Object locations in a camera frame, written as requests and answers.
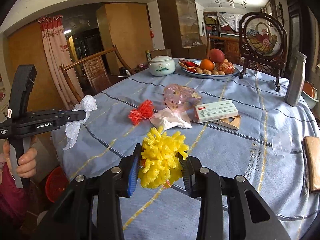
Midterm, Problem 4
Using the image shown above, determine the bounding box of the white ceramic lidded jar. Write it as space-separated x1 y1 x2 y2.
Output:
148 56 175 76

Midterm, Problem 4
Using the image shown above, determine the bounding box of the blue-grey striped tablecloth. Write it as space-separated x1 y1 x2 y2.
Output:
51 58 320 240

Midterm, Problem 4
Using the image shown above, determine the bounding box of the orange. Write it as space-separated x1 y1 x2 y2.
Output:
200 59 215 72

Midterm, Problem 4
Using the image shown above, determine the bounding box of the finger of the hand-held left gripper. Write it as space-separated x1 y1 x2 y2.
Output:
56 109 87 126

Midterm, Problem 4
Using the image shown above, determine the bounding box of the dark wooden low cabinet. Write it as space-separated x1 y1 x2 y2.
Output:
117 65 150 77

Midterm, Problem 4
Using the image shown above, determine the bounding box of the round embroidered table screen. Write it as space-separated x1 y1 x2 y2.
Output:
238 12 288 92

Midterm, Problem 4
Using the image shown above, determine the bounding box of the green enamel basin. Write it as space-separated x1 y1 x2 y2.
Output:
301 81 319 109

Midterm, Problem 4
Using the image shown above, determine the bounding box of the plywood door panel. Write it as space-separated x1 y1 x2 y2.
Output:
6 21 65 115

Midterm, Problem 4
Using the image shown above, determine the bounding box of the wooden chair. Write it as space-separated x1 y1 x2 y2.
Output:
207 35 242 64

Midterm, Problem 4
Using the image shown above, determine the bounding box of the large cardboard box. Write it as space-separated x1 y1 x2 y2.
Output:
150 49 172 59

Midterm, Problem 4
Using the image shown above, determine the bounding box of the red plastic basket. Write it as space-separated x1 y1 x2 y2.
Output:
45 166 70 203

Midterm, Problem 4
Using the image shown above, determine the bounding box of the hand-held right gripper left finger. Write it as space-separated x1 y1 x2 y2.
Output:
35 144 143 240

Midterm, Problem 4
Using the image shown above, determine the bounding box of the clear plastic cup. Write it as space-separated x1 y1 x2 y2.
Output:
272 130 293 157

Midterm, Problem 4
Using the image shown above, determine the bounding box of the tall wooden glass cabinet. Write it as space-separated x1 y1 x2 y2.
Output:
156 0 200 59

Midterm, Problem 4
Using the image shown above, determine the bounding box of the pink floral curtain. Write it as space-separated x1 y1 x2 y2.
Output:
38 15 84 110

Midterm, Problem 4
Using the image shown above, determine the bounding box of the red net wrapped fruit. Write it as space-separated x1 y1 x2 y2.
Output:
215 61 236 75

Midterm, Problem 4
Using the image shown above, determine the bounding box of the white medicine box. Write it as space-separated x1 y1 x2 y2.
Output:
195 100 238 123

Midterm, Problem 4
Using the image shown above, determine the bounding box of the brown cardboard box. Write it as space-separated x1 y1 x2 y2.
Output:
212 115 242 131

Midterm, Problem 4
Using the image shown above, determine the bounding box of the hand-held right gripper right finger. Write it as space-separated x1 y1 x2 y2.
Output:
177 154 292 240

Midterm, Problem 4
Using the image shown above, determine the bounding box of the white dust sheet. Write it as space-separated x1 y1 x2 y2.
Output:
217 12 250 32

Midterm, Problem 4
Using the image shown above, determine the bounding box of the yellow foam net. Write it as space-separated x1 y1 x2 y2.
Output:
137 127 188 189

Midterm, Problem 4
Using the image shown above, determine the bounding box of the white plastic bag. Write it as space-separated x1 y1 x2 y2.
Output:
62 95 98 151

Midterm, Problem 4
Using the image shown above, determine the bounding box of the carved wooden armchair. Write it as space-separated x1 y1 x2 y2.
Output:
59 44 137 98

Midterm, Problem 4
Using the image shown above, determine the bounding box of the silver metal bottle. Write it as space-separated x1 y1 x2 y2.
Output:
284 51 307 107

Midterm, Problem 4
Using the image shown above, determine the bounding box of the red apple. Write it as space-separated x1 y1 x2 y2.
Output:
209 48 225 63

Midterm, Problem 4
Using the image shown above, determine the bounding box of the red mesh ribbon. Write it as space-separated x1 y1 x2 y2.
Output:
129 99 154 126

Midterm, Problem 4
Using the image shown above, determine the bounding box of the white fruit plate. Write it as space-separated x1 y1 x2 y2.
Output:
180 60 239 79

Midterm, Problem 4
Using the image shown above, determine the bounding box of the plywood wardrobe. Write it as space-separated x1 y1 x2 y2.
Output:
96 3 152 75

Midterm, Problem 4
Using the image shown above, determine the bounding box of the person's left forearm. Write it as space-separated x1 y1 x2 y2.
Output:
0 155 32 227

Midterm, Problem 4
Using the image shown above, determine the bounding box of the pink transparent wrapper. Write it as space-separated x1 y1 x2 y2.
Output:
163 84 202 112

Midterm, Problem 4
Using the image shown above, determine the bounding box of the person's left hand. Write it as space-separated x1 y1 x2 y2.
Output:
2 135 39 178

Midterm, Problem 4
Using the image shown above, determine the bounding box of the cluttered storage shelf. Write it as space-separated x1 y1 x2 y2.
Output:
203 11 220 37

